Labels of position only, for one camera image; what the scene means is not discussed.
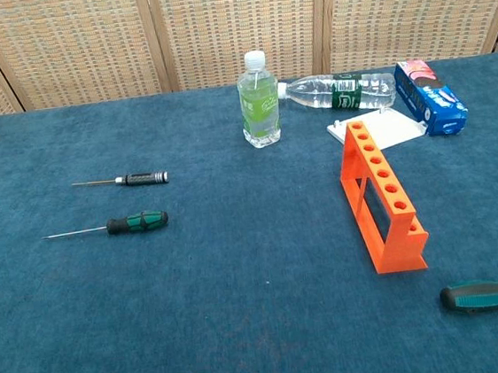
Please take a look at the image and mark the large teal black screwdriver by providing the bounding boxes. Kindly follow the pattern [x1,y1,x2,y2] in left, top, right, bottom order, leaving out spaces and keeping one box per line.
[439,279,498,321]

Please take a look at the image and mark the black silver precision screwdriver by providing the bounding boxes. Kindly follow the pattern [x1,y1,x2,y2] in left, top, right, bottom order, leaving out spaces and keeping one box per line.
[71,169,170,195]

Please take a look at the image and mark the small green black screwdriver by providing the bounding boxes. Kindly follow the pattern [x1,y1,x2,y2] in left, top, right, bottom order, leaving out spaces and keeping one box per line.
[41,208,171,244]

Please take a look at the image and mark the orange perforated block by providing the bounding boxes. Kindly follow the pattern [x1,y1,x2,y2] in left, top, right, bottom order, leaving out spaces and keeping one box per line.
[333,114,433,279]

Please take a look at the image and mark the light green label water bottle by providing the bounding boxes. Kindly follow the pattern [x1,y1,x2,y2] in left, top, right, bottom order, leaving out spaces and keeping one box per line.
[233,49,284,151]

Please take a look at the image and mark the blue table cloth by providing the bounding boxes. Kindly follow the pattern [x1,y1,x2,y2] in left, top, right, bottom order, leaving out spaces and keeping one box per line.
[0,51,498,373]

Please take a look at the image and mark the dark green label water bottle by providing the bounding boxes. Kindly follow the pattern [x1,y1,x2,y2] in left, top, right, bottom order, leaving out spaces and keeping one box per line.
[276,66,400,120]

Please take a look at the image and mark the woven wicker folding screen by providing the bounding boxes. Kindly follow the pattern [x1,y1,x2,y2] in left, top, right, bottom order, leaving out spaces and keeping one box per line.
[0,0,498,119]

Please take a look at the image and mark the blue cookie box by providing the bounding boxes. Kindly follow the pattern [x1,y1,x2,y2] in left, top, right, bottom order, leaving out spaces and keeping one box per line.
[392,55,471,141]

